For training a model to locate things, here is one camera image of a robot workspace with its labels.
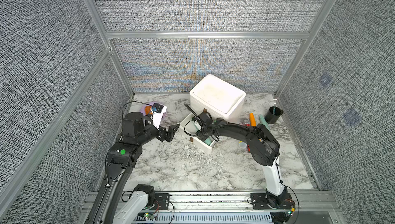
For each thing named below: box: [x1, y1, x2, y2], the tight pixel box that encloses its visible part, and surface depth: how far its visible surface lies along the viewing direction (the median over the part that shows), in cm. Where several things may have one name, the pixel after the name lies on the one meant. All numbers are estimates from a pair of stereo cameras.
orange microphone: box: [249, 113, 257, 127], surface depth 105 cm
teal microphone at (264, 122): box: [258, 114, 272, 131], surface depth 105 cm
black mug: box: [264, 106, 284, 125], surface depth 102 cm
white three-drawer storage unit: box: [189, 73, 247, 123], surface depth 87 cm
